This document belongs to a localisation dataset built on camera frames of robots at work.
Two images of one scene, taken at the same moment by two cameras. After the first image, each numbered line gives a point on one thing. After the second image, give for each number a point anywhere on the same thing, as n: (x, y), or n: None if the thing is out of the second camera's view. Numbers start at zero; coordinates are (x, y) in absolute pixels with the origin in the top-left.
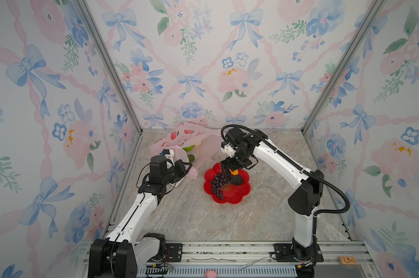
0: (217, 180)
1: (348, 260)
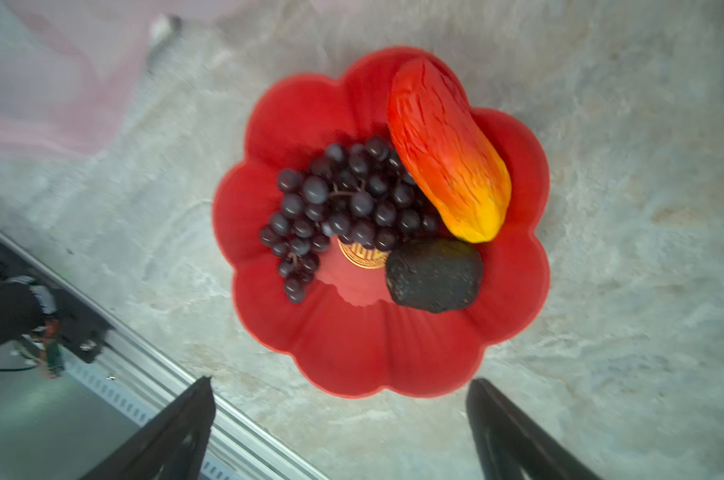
0: (358, 194)
1: None
